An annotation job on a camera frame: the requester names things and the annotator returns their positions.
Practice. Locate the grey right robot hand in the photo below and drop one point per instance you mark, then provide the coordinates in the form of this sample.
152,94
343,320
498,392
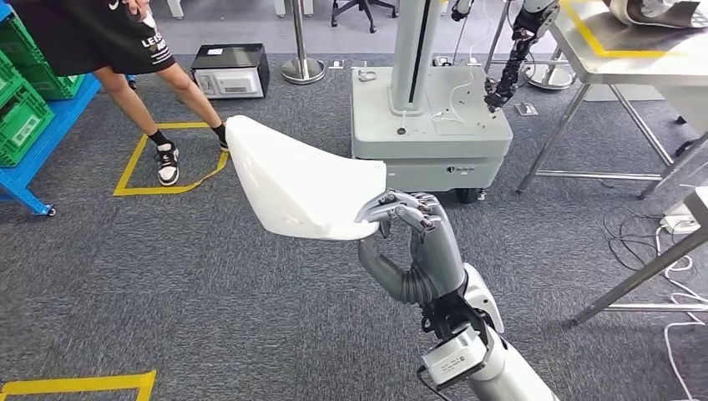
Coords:
439,254

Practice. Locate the white plastic part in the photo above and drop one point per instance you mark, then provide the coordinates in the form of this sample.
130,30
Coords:
293,182

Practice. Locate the grey mobile robot base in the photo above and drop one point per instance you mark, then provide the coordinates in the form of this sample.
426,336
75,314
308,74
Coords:
431,138

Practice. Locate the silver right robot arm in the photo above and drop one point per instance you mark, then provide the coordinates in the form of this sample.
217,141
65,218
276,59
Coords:
509,376

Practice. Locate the black jointed robot arm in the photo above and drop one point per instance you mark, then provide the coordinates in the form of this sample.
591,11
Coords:
511,61

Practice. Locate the dark grey curved part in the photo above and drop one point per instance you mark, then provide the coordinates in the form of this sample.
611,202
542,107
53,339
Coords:
664,16

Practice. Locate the blue metal shelf rack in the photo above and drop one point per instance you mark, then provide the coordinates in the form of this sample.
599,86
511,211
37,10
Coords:
72,110

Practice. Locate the steel floor socket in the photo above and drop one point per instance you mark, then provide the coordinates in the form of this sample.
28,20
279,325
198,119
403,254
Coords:
526,109
336,63

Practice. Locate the round steel stanchion base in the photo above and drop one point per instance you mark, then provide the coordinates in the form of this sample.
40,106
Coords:
547,75

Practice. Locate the white power strip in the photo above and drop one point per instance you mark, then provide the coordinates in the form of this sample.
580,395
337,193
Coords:
677,224

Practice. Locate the black office chair base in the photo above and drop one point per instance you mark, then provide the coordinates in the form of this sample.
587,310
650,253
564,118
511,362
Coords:
362,6

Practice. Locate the black white box device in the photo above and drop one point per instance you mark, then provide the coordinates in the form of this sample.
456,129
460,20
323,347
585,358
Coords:
232,55

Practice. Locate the yellow floor tape square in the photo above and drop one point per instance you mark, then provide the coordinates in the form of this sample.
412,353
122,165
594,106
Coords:
83,383
131,166

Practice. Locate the person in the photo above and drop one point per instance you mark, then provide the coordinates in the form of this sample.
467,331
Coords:
83,39

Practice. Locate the green plastic crate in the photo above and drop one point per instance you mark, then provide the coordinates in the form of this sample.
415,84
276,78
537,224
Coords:
33,110
16,39

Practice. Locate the steel stanchion post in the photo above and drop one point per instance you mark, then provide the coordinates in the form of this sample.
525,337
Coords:
302,69

